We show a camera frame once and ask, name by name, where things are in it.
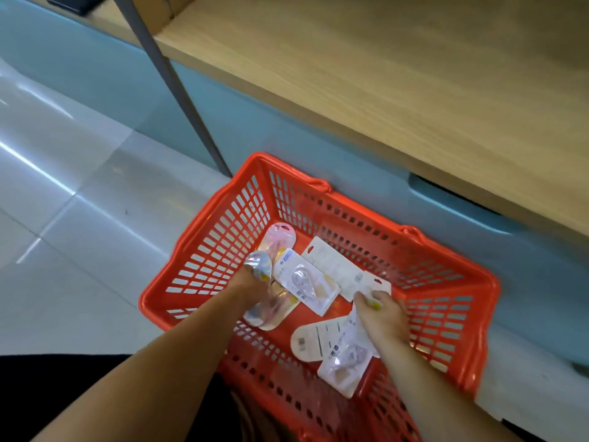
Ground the person's right forearm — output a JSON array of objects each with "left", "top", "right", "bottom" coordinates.
[{"left": 379, "top": 338, "right": 523, "bottom": 442}]

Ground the pile of small product packets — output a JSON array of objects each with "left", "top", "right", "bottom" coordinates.
[{"left": 257, "top": 222, "right": 375, "bottom": 400}]

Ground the long white-backed blister pack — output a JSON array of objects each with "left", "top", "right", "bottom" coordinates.
[{"left": 301, "top": 236, "right": 392, "bottom": 305}]

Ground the clear yellow-print blister pack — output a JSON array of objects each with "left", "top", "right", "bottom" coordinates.
[{"left": 242, "top": 250, "right": 273, "bottom": 328}]

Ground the brown cardboard box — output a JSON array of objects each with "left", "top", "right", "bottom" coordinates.
[{"left": 129, "top": 0, "right": 199, "bottom": 35}]

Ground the red plastic shopping basket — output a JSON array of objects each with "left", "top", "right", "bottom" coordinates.
[{"left": 138, "top": 152, "right": 502, "bottom": 442}]

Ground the person's left forearm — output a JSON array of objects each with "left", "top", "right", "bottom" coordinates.
[{"left": 31, "top": 290, "right": 258, "bottom": 442}]

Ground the person's left hand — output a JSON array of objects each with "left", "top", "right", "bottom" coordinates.
[{"left": 224, "top": 265, "right": 271, "bottom": 314}]

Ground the person's right hand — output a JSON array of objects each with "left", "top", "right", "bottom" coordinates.
[{"left": 353, "top": 290, "right": 411, "bottom": 351}]

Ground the grey metal shelf post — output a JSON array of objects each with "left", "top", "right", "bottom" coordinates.
[{"left": 110, "top": 0, "right": 233, "bottom": 178}]

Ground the teal shelf base cabinet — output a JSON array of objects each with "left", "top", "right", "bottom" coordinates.
[{"left": 0, "top": 0, "right": 589, "bottom": 366}]

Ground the black flat object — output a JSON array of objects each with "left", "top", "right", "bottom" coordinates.
[{"left": 45, "top": 0, "right": 111, "bottom": 17}]

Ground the light wooden shelf board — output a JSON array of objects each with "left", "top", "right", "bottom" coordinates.
[{"left": 18, "top": 0, "right": 589, "bottom": 241}]

